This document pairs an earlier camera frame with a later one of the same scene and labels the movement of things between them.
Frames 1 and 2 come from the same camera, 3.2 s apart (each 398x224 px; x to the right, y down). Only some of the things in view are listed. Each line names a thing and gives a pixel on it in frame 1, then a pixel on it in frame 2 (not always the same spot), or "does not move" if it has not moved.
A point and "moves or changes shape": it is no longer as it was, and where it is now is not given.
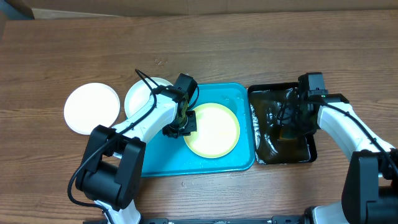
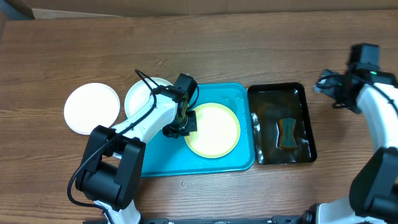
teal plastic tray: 161,156 does not move
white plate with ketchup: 91,104 does not move
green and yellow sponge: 288,134 moves or changes shape
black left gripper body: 183,127 does not move
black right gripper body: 294,118 -> 334,88
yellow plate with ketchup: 217,132 does not move
